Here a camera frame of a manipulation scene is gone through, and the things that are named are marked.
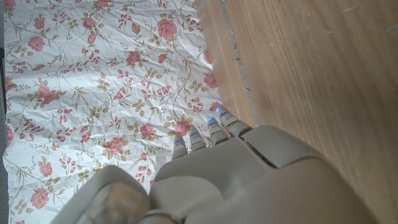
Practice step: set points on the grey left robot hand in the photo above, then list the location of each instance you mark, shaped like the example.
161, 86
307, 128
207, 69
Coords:
248, 186

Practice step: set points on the grey tape outline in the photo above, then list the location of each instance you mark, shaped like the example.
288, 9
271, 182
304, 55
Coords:
237, 59

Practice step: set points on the floral rose backdrop cloth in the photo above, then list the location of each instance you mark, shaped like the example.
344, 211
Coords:
93, 77

